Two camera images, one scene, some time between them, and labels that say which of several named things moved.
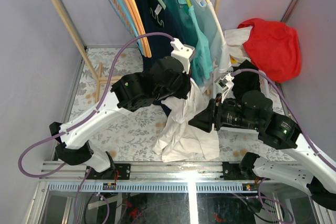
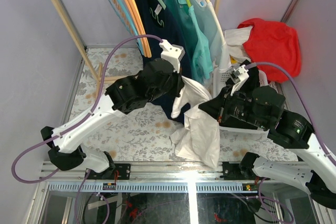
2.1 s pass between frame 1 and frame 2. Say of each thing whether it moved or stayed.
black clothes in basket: stayed
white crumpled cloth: stayed
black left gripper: moved
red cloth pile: stayed
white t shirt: moved
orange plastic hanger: stayed
